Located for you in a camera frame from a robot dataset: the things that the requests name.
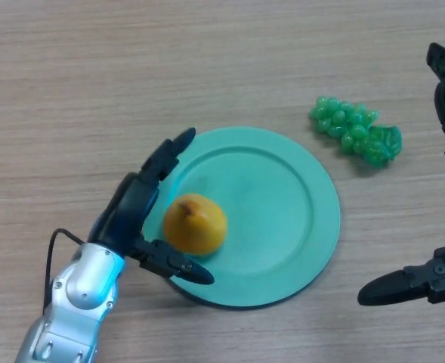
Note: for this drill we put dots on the green grape bunch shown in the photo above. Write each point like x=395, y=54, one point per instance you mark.
x=352, y=126

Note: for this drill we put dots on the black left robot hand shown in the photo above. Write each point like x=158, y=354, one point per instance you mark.
x=124, y=215

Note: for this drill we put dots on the yellow pear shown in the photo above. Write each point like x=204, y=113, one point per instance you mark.
x=197, y=227

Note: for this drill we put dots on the teal green round plate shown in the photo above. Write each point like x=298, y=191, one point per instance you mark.
x=275, y=219

